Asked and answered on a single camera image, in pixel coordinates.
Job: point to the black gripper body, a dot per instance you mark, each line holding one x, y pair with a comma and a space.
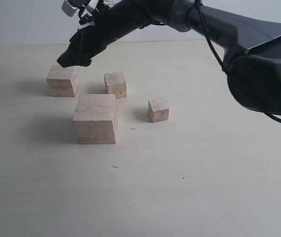
111, 25

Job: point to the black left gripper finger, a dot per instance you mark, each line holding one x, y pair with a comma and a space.
71, 58

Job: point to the second largest wooden cube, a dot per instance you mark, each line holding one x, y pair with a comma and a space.
62, 82

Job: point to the medium small wooden cube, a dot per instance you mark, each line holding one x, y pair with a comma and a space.
115, 84

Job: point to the smallest wooden cube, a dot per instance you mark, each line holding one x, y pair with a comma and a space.
158, 110

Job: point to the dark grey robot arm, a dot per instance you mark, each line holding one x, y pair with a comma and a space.
252, 48

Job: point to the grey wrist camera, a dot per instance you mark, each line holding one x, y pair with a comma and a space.
88, 10

